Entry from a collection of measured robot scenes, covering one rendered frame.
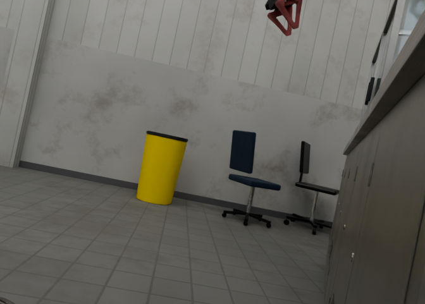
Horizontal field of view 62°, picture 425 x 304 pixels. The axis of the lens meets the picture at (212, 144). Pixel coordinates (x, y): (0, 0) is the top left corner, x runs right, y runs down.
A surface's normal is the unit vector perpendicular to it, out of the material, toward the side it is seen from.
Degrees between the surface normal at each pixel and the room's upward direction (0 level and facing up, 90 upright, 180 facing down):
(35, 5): 90
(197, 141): 90
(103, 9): 90
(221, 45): 90
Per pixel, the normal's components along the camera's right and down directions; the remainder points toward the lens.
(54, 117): 0.09, 0.01
